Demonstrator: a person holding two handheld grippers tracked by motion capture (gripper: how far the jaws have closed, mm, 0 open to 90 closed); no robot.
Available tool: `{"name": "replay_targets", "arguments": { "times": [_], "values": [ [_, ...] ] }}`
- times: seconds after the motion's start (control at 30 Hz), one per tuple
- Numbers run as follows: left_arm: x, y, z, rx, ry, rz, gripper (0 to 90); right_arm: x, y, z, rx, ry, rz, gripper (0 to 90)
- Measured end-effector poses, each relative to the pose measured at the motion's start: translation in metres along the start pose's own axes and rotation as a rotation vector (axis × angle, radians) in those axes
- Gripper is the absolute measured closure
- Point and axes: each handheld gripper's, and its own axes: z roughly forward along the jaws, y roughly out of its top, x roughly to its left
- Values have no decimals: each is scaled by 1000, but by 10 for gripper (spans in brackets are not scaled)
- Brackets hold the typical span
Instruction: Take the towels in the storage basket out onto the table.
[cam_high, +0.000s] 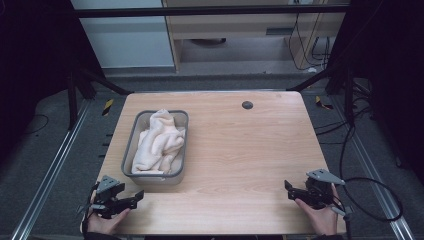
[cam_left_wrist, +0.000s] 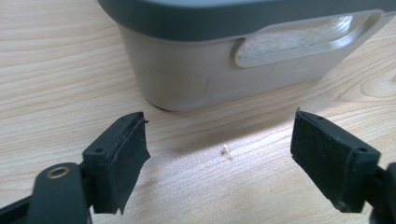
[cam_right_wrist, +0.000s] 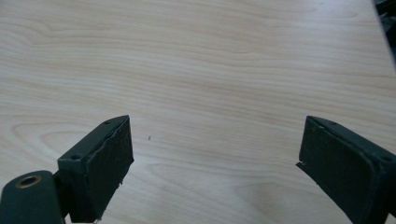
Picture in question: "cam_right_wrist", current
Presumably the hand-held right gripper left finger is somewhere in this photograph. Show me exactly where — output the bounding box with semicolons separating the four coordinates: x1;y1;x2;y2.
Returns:
57;115;135;224

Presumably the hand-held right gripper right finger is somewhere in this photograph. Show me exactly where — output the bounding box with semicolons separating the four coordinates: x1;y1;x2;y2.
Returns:
295;115;396;224

